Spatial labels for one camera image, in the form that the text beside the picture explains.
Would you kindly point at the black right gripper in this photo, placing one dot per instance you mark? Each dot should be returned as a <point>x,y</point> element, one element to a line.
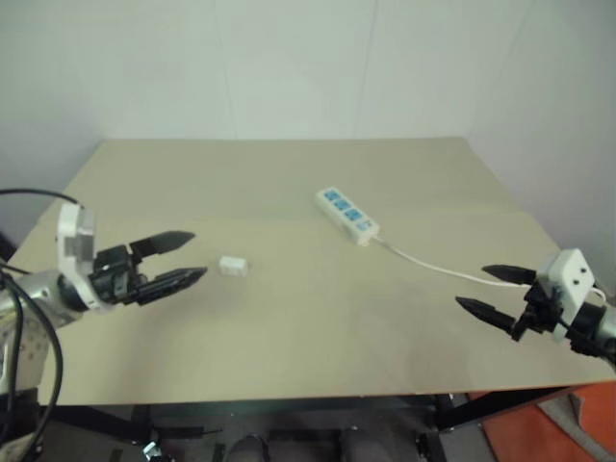
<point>539,313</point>

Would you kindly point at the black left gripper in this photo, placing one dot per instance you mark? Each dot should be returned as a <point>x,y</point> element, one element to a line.
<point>115,276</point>

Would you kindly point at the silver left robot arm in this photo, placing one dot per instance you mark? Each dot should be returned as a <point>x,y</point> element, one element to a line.
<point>36,293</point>

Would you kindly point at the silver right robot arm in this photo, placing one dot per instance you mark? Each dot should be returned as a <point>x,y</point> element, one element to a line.
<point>604,327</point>

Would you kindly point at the white plug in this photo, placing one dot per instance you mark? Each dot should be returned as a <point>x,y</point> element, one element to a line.
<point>233,266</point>

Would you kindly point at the white power strip blue sockets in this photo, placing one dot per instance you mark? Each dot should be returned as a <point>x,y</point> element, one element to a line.
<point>347,215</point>

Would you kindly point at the orange object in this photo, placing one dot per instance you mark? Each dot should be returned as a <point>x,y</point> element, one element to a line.
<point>520,428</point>

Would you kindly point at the dark rounded shape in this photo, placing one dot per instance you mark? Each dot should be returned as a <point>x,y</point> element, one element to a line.
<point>248,447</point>

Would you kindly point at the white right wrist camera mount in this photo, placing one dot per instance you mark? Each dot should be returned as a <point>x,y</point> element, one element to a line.
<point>572,276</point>

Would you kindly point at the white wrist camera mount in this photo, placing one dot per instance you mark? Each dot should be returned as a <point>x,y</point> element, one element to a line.
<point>572,276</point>
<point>73,226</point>

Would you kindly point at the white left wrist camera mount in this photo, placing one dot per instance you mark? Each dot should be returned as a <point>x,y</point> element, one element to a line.
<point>73,226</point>

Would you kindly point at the black metal table frame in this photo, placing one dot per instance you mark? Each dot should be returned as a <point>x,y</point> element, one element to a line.
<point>452,409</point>

